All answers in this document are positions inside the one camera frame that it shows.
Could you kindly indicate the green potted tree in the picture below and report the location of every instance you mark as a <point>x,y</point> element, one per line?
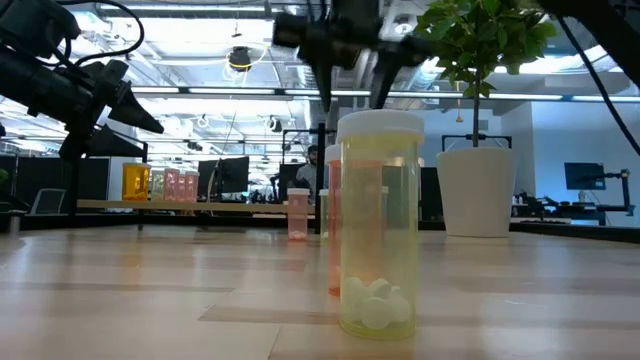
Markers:
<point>480,35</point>

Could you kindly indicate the black partition panel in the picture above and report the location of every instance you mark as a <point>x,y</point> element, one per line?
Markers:
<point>60,182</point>

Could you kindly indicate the black computer monitor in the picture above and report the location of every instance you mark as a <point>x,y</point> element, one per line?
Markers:
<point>223,175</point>
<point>289,177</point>

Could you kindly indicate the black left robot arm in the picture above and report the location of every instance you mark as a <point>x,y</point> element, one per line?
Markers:
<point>35,85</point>

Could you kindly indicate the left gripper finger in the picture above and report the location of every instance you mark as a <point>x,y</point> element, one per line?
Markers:
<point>112,146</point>
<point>132,114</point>

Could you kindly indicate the black metal stand frame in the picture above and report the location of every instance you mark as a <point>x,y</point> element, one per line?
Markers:
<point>450,136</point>

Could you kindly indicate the yellow-green medicine bottle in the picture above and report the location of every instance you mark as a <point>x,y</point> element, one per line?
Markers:
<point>377,240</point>
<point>157,187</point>
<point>323,215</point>

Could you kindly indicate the black ceiling spotlight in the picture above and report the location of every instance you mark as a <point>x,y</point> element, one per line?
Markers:
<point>240,57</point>

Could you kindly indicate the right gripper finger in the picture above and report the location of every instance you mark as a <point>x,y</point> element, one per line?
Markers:
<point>384,82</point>
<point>324,85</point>

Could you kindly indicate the large orange medicine bottle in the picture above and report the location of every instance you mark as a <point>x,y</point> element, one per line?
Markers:
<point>136,182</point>

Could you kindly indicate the blue-lit computer monitor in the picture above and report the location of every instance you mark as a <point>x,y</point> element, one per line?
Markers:
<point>584,176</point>

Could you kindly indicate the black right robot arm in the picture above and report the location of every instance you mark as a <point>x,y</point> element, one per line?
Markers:
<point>600,25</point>

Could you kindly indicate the pink medicine bottle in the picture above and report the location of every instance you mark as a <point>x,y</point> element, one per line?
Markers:
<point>171,186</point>
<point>192,187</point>
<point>298,215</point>
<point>181,189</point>
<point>334,225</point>

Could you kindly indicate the grey metal cylinder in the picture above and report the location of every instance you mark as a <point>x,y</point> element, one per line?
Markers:
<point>15,221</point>

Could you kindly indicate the person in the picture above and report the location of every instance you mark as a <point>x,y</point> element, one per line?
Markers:
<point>307,172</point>

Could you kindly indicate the grey chair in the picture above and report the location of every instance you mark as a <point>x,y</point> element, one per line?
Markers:
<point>47,201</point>

